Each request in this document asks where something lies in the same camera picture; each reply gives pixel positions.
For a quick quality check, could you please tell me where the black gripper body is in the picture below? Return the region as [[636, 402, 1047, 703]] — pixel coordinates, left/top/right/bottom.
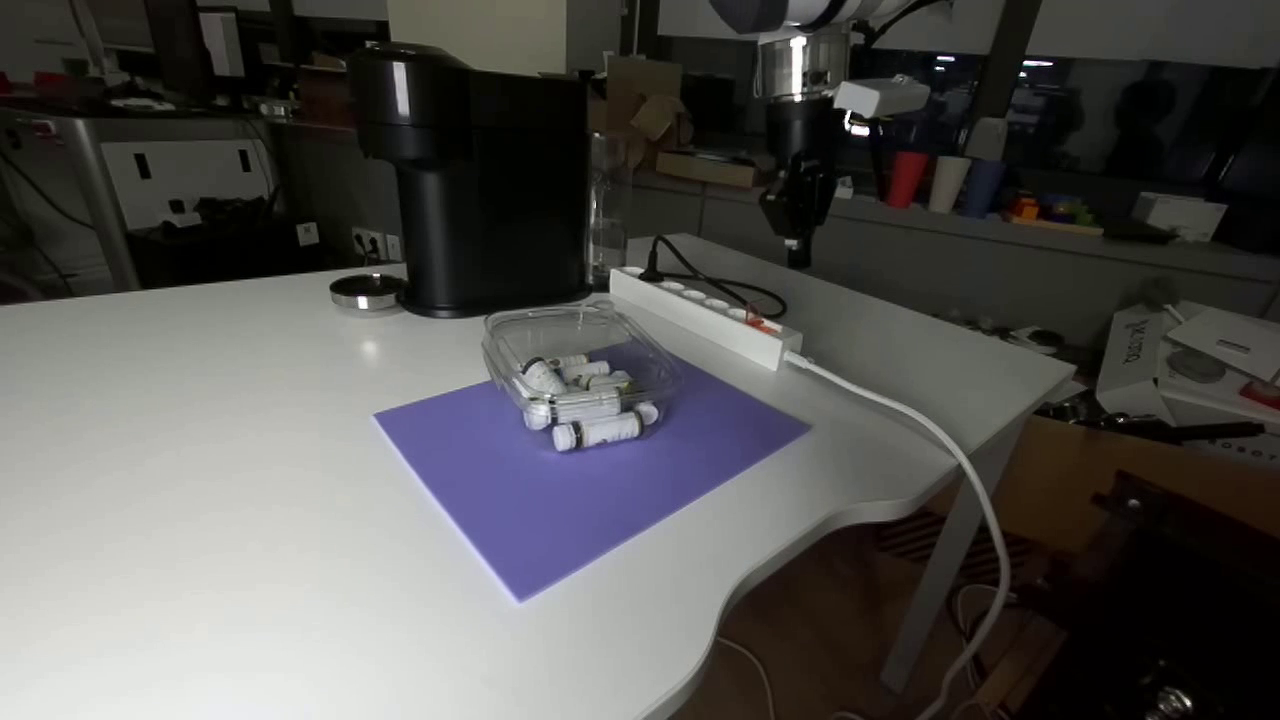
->
[[754, 99, 847, 242]]

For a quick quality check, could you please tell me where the white power strip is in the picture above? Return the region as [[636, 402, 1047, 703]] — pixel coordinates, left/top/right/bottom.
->
[[604, 261, 806, 382]]

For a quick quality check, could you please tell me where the red cup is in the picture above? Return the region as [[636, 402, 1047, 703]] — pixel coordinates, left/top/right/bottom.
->
[[880, 150, 936, 214]]

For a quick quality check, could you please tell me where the grey cabinet row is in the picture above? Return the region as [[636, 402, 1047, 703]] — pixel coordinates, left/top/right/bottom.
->
[[622, 176, 1280, 359]]

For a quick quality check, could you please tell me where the white cup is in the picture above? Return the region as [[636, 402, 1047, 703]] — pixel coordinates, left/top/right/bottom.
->
[[926, 154, 976, 218]]

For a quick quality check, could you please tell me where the blue cup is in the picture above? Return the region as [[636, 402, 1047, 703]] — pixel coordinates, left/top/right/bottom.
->
[[960, 157, 1008, 223]]

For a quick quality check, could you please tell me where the clear water tank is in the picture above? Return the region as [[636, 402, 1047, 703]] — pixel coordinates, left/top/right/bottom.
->
[[582, 126, 638, 283]]

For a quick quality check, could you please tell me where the clear plastic container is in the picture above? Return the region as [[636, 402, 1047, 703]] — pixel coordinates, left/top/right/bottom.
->
[[474, 298, 671, 421]]

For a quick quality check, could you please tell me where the white vial with dark cap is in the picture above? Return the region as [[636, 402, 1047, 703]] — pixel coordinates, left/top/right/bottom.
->
[[549, 402, 662, 459]]

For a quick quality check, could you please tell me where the black coffee machine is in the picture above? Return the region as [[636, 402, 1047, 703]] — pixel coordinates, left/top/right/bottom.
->
[[347, 42, 594, 326]]

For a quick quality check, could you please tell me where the metal table leg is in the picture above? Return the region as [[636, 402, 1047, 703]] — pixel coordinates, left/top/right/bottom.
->
[[877, 412, 1033, 700]]

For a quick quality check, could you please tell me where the purple mat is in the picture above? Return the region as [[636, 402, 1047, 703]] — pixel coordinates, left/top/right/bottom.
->
[[372, 335, 816, 607]]

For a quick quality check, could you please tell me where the small white box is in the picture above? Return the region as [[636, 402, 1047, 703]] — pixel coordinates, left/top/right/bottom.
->
[[1128, 190, 1230, 248]]

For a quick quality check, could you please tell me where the large white cardboard box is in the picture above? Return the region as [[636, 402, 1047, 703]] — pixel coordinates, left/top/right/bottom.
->
[[1093, 298, 1280, 435]]

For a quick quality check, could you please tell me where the round silver drip tray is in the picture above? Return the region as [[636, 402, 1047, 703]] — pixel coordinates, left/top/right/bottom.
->
[[326, 269, 409, 316]]

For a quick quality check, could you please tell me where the white panel with sockets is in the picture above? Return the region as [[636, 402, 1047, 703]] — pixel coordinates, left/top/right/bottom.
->
[[95, 131, 278, 242]]

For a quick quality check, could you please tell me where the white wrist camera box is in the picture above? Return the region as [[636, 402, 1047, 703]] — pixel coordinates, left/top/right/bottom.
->
[[831, 73, 936, 140]]

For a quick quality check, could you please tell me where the black power cable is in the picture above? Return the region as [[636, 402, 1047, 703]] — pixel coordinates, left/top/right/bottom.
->
[[638, 231, 791, 326]]

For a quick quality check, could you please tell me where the white power strip cable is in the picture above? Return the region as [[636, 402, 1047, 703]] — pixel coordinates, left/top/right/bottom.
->
[[776, 349, 1019, 720]]

